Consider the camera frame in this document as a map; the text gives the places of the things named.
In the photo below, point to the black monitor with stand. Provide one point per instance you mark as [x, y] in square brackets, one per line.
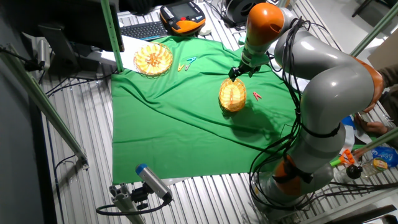
[77, 21]

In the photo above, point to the person's left hand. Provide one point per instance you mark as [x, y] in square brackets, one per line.
[374, 127]

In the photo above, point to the orange and black teach pendant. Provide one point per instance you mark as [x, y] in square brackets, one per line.
[183, 18]

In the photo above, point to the yellow clothespin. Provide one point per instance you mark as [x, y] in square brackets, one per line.
[180, 67]

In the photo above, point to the teal clothespin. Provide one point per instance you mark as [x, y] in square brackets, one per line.
[191, 59]

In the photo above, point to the green frame post near bottle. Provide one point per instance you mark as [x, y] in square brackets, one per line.
[377, 140]

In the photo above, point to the grey camera with blue cap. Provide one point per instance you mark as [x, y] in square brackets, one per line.
[154, 182]

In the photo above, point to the white computer mouse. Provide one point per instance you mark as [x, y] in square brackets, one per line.
[205, 30]

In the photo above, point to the grey clothespin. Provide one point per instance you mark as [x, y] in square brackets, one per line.
[187, 67]

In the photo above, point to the black chair base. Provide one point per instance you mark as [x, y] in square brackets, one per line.
[362, 7]

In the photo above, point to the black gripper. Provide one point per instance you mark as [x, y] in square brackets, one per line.
[247, 68]

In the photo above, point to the blue plastic bag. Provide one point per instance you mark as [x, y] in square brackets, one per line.
[387, 155]

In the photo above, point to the brown cardboard sheet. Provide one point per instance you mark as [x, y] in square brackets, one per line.
[385, 53]

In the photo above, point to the round wicker basket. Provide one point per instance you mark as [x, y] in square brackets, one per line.
[153, 59]

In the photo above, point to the green frame post by monitor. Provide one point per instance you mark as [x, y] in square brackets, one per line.
[111, 34]

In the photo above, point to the red clothespin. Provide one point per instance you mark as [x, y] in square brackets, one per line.
[257, 96]

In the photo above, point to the green cloth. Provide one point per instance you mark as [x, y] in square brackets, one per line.
[174, 124]

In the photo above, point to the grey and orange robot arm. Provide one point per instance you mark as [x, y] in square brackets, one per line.
[335, 87]

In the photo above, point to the long aluminium frame beam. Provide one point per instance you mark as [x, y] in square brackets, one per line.
[43, 102]

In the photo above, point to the black keyboard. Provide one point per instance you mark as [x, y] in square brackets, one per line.
[143, 31]

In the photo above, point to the smartphone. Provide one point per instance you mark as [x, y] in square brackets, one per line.
[362, 117]

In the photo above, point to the green slanted frame post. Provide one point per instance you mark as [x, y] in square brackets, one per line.
[376, 29]

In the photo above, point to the white paper sheet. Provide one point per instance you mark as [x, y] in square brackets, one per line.
[129, 46]

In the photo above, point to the orange and green toy tool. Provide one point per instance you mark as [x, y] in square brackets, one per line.
[345, 158]

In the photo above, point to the short aluminium profile mount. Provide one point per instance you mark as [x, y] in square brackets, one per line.
[124, 202]

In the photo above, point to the oval wicker basket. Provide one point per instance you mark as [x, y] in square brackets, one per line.
[232, 95]

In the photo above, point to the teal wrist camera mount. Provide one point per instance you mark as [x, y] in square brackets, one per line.
[256, 59]

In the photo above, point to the glass bottle with black cap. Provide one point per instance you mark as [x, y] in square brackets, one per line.
[370, 168]

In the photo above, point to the small grey mounted camera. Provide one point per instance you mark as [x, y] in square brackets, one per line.
[43, 54]

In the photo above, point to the black filament spool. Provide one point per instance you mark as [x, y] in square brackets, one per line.
[237, 11]

